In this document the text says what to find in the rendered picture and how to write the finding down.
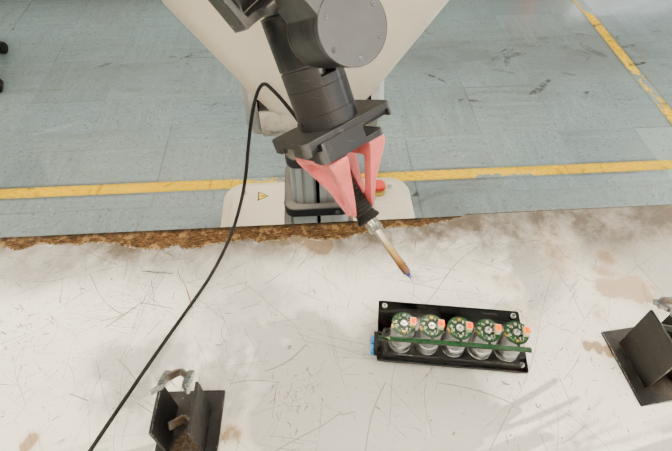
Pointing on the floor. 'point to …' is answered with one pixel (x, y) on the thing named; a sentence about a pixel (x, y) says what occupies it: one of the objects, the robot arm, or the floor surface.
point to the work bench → (333, 332)
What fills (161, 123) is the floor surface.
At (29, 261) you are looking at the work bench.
